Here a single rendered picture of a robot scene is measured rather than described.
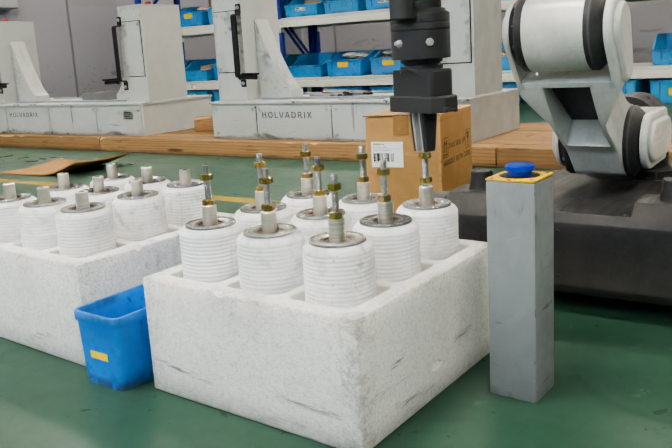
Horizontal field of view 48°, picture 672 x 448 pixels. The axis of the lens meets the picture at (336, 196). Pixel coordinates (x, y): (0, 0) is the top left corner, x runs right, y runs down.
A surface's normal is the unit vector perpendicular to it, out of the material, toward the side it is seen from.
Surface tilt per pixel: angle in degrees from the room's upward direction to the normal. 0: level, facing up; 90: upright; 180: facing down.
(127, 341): 92
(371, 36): 90
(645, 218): 45
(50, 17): 90
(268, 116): 90
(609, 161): 135
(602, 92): 130
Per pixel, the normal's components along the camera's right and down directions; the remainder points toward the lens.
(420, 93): -0.79, 0.17
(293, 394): -0.59, 0.19
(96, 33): 0.83, 0.06
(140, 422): -0.06, -0.98
